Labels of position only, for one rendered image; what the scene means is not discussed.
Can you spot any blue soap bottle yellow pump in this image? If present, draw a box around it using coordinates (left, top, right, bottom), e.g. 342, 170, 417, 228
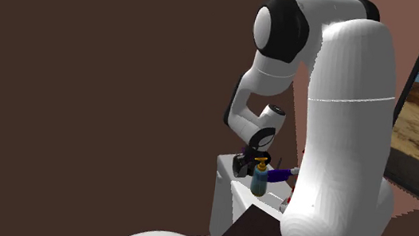
249, 155, 272, 199

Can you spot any purple handle with white tip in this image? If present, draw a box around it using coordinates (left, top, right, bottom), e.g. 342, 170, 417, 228
265, 163, 301, 187

